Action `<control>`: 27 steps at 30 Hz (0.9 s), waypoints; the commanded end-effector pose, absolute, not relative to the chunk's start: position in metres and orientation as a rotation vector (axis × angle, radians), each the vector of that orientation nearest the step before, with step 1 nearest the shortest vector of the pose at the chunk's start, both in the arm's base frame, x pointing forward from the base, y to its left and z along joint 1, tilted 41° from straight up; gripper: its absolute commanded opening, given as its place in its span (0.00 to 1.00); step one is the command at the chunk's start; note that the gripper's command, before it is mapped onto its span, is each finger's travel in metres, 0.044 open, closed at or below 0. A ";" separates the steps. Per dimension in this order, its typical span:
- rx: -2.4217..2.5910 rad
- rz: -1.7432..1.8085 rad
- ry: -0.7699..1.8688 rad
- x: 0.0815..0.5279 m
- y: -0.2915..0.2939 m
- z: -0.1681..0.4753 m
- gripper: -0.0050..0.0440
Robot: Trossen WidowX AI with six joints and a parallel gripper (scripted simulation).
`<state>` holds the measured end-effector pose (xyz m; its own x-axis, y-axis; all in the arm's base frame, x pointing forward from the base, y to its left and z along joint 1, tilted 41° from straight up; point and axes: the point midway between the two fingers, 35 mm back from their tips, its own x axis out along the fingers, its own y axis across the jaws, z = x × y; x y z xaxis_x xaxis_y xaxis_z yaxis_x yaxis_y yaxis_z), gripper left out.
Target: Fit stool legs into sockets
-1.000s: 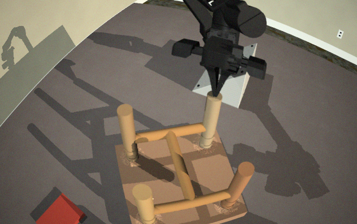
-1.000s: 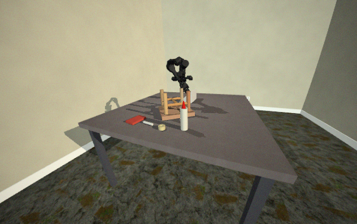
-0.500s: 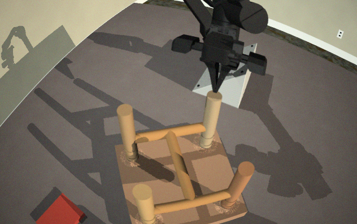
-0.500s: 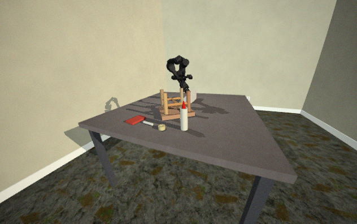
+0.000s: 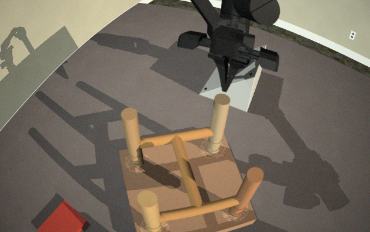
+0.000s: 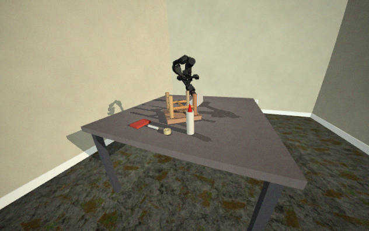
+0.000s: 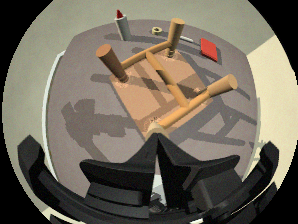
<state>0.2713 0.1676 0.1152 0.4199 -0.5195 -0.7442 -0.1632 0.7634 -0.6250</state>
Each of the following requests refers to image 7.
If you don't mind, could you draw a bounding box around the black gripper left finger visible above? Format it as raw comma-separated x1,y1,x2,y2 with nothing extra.
79,133,158,206

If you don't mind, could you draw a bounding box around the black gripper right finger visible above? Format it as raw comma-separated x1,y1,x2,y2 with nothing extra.
157,133,240,210

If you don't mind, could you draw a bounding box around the tan wooden stool seat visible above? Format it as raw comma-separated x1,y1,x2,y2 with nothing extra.
109,49,213,137

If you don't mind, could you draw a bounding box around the tan wooden stool leg frame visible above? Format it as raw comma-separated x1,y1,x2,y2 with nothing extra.
96,18,237,141

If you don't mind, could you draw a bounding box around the grey bottle with red pointed cap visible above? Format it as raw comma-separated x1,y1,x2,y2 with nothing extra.
114,10,131,41

